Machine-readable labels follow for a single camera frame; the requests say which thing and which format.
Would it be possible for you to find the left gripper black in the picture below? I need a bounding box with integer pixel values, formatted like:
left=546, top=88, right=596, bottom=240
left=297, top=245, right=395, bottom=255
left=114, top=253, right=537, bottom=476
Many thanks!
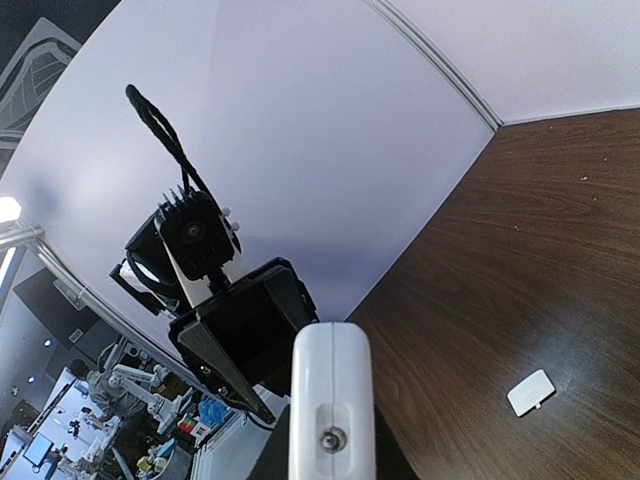
left=169, top=257, right=318, bottom=420

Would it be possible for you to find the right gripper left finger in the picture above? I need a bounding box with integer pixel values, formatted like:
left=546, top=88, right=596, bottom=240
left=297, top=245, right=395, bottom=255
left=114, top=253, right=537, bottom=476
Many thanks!
left=252, top=406, right=291, bottom=480

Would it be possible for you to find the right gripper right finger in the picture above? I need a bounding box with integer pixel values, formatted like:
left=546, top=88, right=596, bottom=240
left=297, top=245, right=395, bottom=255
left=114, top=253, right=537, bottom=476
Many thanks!
left=374, top=405, right=415, bottom=480

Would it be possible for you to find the white remote control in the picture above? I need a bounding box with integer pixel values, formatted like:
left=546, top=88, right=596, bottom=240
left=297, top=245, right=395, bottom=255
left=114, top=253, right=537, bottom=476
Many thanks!
left=288, top=322, right=376, bottom=480

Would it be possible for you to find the white battery cover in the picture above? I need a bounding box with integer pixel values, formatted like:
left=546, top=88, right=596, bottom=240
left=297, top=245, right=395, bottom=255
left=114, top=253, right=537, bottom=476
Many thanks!
left=507, top=369, right=556, bottom=417

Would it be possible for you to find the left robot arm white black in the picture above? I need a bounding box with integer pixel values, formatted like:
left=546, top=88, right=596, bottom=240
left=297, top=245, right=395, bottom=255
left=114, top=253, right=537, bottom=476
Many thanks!
left=110, top=257, right=318, bottom=424

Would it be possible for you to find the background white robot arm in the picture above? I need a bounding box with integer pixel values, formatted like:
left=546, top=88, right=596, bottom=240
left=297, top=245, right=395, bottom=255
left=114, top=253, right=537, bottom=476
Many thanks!
left=89, top=364, right=290, bottom=479

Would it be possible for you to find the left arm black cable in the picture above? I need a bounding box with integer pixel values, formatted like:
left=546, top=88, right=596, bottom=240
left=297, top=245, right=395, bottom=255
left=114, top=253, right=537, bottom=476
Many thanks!
left=124, top=83, right=214, bottom=201

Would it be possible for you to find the left aluminium frame post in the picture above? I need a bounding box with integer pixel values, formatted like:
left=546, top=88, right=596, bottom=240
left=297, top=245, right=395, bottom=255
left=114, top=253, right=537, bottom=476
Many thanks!
left=367, top=0, right=504, bottom=133

